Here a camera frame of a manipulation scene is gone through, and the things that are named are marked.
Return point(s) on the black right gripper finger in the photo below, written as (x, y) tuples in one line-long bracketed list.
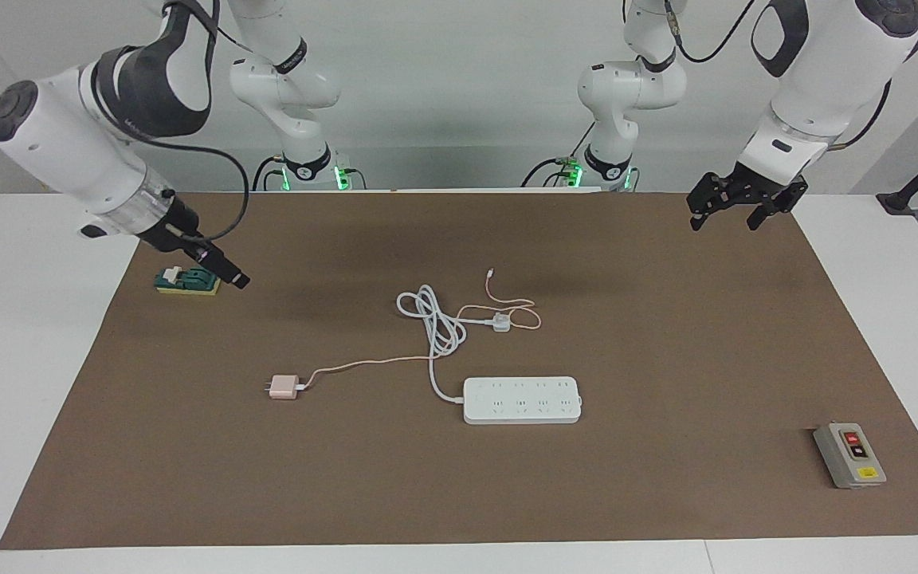
[(229, 273)]

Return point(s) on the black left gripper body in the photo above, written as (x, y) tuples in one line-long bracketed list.
[(746, 190)]

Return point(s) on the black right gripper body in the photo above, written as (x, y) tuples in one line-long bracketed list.
[(176, 231)]

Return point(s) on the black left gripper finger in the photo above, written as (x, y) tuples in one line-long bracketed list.
[(696, 220), (762, 218)]

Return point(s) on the pink charger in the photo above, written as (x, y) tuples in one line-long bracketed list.
[(284, 387)]

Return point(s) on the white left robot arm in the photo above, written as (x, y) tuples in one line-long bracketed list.
[(825, 72)]

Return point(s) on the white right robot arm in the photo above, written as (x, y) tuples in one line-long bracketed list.
[(52, 143)]

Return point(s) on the white power strip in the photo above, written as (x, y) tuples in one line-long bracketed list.
[(523, 400)]

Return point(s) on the brown table mat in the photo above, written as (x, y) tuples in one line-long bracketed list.
[(268, 478)]

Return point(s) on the green knife switch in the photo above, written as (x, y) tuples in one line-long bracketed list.
[(192, 281)]

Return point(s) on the grey on-off switch box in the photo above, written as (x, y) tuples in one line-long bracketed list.
[(849, 456)]

